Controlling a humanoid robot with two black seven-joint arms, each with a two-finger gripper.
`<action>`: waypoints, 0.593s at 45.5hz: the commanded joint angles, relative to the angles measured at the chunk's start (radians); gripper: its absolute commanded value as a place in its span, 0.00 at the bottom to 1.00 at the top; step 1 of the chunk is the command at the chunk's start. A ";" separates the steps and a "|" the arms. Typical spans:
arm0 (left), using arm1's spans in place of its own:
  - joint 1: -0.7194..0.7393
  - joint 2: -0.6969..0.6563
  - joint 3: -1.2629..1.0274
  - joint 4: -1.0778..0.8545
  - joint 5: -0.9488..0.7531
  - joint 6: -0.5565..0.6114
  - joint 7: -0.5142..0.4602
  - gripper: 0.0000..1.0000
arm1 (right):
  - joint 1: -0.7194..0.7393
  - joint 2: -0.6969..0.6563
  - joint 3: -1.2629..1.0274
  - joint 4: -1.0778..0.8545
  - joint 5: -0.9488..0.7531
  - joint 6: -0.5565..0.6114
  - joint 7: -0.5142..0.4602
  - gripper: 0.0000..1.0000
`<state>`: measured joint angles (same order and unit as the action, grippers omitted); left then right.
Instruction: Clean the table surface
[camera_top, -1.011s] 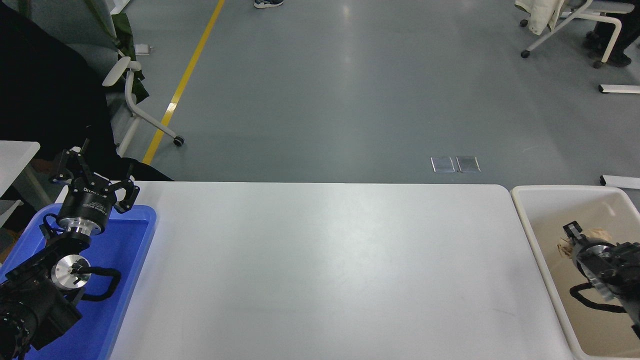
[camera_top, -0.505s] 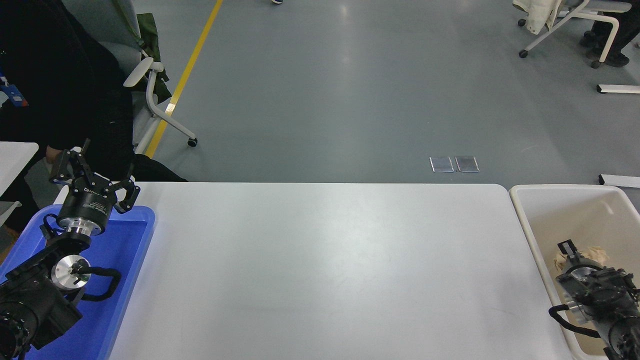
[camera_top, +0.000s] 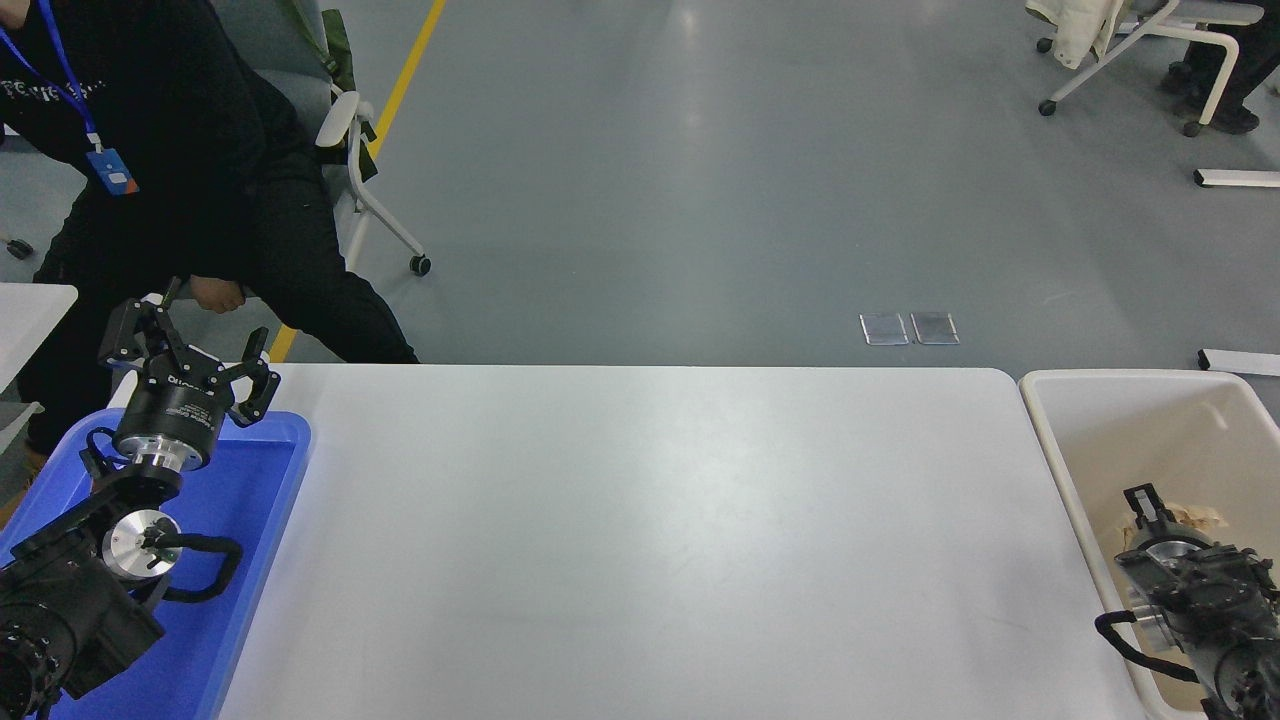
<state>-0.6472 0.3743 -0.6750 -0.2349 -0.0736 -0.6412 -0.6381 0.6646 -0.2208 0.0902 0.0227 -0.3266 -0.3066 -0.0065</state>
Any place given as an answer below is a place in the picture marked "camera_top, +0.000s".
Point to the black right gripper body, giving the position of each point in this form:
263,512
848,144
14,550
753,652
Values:
1150,535

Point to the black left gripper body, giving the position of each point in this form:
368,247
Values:
180,415

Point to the tan paper ball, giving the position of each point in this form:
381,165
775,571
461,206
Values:
1200,518

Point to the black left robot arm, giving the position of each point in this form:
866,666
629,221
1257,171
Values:
60,605

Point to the person's left hand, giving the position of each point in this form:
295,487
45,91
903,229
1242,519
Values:
215,295

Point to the large pale plastic bin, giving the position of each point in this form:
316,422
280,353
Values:
1130,440

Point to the white side table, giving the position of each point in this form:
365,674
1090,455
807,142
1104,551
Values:
30,320

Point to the blue plastic tray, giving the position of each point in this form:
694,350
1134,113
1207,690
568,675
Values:
250,520

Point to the white floor bar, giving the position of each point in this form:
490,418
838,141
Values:
1240,178
1240,361

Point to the person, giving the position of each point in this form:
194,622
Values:
200,150
1250,50

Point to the metal floor plate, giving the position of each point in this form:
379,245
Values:
884,329
934,328

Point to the grey white office chair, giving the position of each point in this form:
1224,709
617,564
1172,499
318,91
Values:
340,115

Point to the dark green jacket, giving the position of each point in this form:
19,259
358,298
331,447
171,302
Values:
340,50

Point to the cream jacket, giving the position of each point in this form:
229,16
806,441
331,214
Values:
1083,28

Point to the white frame wheeled chair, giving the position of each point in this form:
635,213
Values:
1225,12

